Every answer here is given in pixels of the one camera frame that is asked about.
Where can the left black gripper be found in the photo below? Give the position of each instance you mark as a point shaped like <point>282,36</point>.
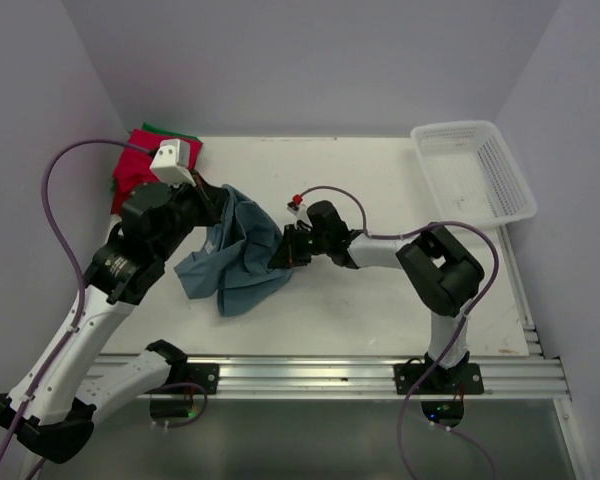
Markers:
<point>214,196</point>

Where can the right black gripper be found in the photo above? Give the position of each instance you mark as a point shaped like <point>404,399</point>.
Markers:
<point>288,254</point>

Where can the red folded t shirt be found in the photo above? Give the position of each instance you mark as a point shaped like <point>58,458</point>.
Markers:
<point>130,167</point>

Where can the white plastic basket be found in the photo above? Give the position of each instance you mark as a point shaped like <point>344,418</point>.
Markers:
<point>472,174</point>

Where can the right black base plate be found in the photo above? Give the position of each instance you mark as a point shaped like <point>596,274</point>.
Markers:
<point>420,377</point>

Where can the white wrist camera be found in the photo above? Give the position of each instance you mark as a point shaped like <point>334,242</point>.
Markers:
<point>170,164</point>
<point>296,206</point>

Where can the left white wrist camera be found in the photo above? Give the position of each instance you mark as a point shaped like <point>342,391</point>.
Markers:
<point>170,164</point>

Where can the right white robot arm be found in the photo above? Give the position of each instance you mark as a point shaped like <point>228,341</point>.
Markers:
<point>443,273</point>

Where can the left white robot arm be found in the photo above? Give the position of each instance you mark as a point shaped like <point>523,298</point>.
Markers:
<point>53,411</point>

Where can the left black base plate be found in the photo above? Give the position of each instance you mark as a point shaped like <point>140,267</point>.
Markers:
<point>200,377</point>

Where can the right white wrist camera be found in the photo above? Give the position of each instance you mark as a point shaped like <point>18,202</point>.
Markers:
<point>296,206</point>

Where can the blue-grey t shirt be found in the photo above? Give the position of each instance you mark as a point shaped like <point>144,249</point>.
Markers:
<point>232,264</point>

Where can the aluminium mounting rail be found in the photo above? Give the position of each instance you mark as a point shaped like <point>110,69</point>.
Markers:
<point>374,378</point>

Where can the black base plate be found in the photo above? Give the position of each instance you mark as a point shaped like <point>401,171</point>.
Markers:
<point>420,377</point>
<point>200,377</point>

